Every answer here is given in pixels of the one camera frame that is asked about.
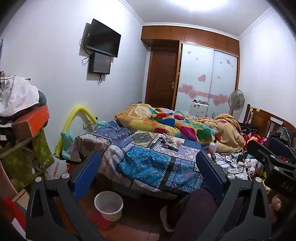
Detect red floral cushion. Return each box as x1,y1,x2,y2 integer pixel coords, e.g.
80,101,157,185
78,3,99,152
5,197,26,232

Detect teal plastic item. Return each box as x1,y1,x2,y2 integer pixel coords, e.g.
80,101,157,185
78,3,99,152
60,120,107,160

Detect white bottle with dark cap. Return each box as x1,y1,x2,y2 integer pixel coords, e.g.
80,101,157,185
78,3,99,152
208,139,219,155

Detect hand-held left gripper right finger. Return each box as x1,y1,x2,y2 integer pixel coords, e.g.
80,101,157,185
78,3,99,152
170,151,274,241

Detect standing electric fan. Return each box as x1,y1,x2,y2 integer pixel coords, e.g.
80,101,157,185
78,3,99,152
228,90,245,116

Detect green leaf print storage box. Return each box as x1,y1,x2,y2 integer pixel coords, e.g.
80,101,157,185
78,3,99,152
32,128,55,168

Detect dark patterned cloth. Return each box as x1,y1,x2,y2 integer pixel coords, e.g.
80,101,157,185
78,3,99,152
276,126,296,142

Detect pale slipper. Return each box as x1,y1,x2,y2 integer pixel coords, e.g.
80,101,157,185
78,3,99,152
160,205,176,232

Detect blue patchwork bed sheet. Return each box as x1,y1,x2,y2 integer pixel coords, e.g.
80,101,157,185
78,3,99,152
74,120,220,193

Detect white plastic bin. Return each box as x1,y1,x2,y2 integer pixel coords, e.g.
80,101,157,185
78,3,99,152
94,191,124,222

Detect brown wooden door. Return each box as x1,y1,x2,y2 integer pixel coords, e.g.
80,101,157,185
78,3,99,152
145,46,179,110

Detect person's leg in dark trousers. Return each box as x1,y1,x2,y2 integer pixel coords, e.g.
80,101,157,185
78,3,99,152
171,188,218,241

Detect frosted sliding wardrobe door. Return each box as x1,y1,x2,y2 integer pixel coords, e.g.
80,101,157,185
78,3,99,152
174,43,214,112
208,50,238,116

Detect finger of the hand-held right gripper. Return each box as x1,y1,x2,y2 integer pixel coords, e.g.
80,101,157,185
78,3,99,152
246,139,289,173
268,137,296,160

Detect person's right hand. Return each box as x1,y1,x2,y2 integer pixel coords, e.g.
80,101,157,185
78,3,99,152
269,195,285,224

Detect wooden overhead cabinet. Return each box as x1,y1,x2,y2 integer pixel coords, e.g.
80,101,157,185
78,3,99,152
141,26,240,56

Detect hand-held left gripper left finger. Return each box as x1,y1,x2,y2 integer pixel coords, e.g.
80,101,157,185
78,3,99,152
25,151,104,241

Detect white plush toy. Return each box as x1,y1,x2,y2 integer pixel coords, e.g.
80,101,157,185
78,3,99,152
246,159,260,177

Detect green leaf-pattern fabric bags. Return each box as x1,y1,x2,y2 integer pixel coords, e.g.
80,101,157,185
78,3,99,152
0,140,38,190

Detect red paper sheet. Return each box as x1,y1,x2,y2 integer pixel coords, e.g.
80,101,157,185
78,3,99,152
91,213,114,230

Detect dark flat remote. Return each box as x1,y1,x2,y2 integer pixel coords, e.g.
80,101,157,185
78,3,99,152
162,144,180,152

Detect colourful heart print blanket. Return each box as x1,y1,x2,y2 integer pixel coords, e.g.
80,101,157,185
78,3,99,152
114,103,245,153

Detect white cloth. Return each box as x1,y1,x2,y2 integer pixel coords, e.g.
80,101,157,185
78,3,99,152
0,75,40,117

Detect tangle of white cables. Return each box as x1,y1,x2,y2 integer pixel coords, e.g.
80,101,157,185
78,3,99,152
211,148,251,180

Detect black wall television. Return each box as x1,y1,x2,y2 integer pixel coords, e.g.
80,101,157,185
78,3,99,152
87,19,122,58

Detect orange cardboard box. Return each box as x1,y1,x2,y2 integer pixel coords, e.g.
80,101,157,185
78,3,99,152
11,105,50,139

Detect white plastic shopping bag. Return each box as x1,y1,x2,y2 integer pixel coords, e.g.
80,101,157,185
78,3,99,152
44,155,69,181

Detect yellow foam tube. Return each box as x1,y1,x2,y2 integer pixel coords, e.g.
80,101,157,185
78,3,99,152
57,105,99,160

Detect wooden bed headboard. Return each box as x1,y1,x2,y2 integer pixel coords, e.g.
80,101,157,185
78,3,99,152
245,104,296,139

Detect small white cabinet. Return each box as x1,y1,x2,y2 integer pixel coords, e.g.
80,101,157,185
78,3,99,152
191,100,210,117

